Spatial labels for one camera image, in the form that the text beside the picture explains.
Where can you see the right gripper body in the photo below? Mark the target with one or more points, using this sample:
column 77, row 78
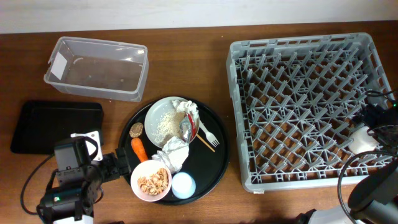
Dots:
column 384, row 122

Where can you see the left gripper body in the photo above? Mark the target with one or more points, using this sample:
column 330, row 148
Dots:
column 107, row 170

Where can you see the white cup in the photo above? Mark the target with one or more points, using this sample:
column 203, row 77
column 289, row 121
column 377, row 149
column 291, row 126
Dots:
column 361, row 141

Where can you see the orange carrot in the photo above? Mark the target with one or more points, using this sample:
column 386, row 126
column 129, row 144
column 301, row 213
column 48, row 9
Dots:
column 139, row 150

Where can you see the pink bowl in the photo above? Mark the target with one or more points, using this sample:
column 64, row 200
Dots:
column 146, row 169

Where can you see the peanut shells pile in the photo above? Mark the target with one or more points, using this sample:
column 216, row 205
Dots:
column 155, row 183

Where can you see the white paper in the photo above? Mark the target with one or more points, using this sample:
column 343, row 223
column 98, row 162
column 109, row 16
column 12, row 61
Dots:
column 173, row 154

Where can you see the light blue cup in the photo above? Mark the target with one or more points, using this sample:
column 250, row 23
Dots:
column 183, row 185

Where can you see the red foil snack wrapper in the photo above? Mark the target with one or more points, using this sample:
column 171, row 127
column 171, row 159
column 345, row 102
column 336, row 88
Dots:
column 188, row 128

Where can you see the white tissue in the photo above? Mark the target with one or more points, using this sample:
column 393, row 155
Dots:
column 186, row 107

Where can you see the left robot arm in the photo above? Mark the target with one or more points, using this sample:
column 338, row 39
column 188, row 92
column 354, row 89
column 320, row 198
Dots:
column 73, row 188

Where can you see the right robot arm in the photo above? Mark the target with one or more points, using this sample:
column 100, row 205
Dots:
column 374, row 199

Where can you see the grey dishwasher rack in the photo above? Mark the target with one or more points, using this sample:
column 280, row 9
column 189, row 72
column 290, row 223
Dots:
column 296, row 103

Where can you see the brown round cookie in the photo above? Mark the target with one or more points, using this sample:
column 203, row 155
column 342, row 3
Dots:
column 136, row 130

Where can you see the grey plate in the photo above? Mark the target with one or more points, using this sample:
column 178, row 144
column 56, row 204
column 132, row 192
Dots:
column 152, row 118

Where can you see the black rectangular tray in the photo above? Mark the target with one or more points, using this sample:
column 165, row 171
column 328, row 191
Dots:
column 41, row 124

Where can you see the wooden chopstick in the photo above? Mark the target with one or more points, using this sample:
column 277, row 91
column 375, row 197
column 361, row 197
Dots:
column 205, row 143

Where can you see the clear plastic bin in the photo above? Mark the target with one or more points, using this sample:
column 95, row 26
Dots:
column 98, row 68

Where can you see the round black tray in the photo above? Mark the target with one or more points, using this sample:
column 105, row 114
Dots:
column 207, row 168

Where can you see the white plastic fork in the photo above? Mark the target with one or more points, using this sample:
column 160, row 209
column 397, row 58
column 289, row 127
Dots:
column 209, row 136

